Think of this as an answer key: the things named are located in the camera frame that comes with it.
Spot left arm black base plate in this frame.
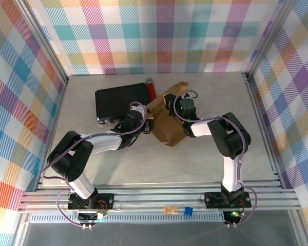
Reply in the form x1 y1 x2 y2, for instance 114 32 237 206
67 193 115 211

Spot brown cardboard box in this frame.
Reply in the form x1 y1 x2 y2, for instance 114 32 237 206
146 81 189 147

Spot black carrying case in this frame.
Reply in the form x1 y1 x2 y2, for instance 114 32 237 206
94 83 152 126

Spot aluminium frame rails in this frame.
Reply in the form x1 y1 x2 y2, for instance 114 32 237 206
17 180 302 213

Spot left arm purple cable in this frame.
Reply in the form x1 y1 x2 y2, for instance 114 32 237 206
41 101 148 228

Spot aluminium side rail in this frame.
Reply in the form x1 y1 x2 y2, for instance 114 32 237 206
242 73 285 189
35 76 70 192

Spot red microphone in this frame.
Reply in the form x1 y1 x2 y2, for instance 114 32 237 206
144 78 157 99

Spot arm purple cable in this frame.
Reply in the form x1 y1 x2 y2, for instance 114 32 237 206
41 101 148 228
172 89 259 228

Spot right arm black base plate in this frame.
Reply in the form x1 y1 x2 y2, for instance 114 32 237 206
204 191 252 209

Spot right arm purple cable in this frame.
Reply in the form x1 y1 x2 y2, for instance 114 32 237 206
172 89 259 228

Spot slotted grey cable duct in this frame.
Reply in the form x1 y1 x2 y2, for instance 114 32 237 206
29 214 228 223

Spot small controller board with wires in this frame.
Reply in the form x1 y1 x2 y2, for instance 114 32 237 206
223 209 247 229
76 210 109 230

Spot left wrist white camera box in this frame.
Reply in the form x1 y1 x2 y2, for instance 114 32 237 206
129 106 147 116

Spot aluminium corner post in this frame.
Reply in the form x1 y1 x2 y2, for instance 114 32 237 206
15 0 70 85
242 0 297 80

